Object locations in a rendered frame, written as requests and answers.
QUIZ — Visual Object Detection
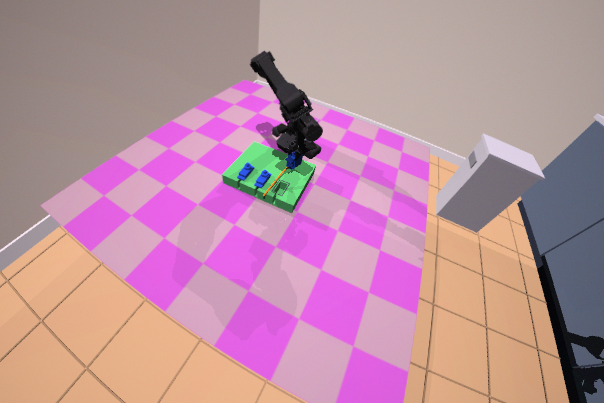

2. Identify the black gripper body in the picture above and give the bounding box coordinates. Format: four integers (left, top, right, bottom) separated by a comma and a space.
272, 123, 321, 159

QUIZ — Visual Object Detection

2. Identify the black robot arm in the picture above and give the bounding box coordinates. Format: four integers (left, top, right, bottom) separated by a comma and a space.
250, 51, 323, 153

